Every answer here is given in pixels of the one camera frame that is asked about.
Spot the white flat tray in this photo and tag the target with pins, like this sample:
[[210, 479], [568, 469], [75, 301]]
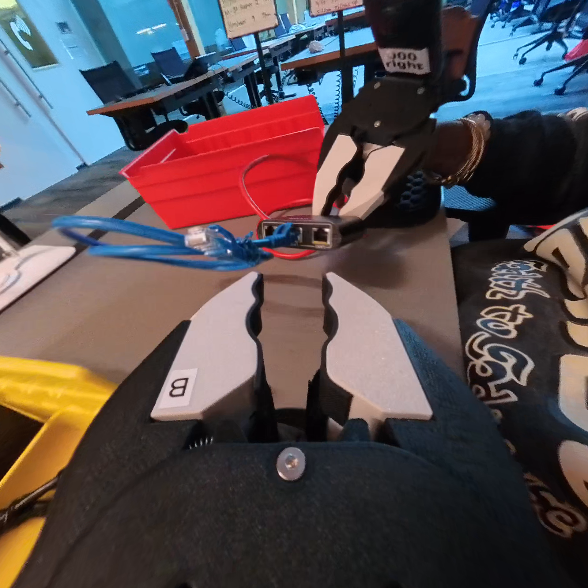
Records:
[[32, 271]]

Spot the person's right hand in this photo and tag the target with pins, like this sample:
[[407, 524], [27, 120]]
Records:
[[448, 147]]

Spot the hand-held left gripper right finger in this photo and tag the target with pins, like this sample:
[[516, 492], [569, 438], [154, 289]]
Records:
[[372, 363]]

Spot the black ethernet port adapter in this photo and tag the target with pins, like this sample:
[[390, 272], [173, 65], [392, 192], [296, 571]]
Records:
[[340, 229]]

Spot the yellow plastic bin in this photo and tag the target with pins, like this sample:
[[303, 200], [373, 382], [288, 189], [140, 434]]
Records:
[[46, 381]]

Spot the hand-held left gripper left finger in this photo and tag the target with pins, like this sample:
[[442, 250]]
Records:
[[220, 358]]

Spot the red plastic bin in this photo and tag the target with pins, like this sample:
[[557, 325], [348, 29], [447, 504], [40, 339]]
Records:
[[206, 183]]

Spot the black office chair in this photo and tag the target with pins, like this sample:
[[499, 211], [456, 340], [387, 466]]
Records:
[[546, 27], [108, 82], [167, 62]]

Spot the whiteboard on stand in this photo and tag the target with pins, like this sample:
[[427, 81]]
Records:
[[248, 16], [333, 7]]

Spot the person's black printed shirt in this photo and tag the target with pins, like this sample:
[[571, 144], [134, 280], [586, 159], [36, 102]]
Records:
[[542, 413]]

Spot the long wooden desk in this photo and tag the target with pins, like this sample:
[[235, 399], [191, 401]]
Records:
[[151, 94]]

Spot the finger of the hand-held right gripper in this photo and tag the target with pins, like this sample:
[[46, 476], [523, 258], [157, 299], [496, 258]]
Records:
[[328, 170], [379, 174]]

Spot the person's right forearm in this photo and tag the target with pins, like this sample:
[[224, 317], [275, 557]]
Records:
[[528, 160]]

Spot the yellow wall sign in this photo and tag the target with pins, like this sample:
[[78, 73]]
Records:
[[27, 34]]

